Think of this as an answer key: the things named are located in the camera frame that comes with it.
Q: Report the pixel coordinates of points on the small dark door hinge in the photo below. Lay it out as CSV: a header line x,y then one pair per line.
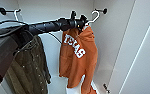
x,y
106,88

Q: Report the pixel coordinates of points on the dark grey hanging garment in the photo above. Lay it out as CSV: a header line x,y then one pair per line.
x,y
31,66

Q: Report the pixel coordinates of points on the black hanger rail bracket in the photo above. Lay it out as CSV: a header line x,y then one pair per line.
x,y
3,11
104,10

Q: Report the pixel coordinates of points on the orange hooded sweatshirt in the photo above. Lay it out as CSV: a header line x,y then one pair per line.
x,y
77,56

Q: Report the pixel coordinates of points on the white wardrobe door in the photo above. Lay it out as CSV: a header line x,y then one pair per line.
x,y
141,50

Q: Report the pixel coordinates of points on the white wardrobe carcass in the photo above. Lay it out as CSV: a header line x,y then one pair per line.
x,y
51,10

